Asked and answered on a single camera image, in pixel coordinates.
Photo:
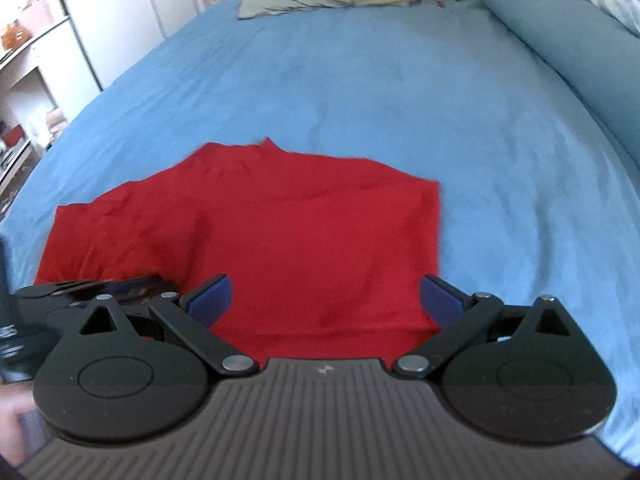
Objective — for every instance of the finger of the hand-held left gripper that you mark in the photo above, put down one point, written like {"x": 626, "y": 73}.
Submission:
{"x": 127, "y": 287}

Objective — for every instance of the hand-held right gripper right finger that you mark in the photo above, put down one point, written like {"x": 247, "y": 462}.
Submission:
{"x": 439, "y": 301}

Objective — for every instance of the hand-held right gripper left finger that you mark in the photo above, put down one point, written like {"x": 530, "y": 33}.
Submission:
{"x": 214, "y": 301}

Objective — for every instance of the red shirt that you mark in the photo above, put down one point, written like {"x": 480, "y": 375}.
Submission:
{"x": 300, "y": 240}

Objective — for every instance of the person's left hand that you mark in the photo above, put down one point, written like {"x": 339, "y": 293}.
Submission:
{"x": 15, "y": 422}

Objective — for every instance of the red box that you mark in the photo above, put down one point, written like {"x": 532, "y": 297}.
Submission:
{"x": 12, "y": 136}

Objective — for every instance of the blue bed sheet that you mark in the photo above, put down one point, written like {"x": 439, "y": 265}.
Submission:
{"x": 350, "y": 90}

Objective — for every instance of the white shelf unit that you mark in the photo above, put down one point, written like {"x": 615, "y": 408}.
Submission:
{"x": 30, "y": 75}

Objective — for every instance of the white wardrobe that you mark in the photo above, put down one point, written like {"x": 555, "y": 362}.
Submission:
{"x": 125, "y": 15}

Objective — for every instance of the teal rolled duvet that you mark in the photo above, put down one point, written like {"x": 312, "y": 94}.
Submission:
{"x": 565, "y": 45}

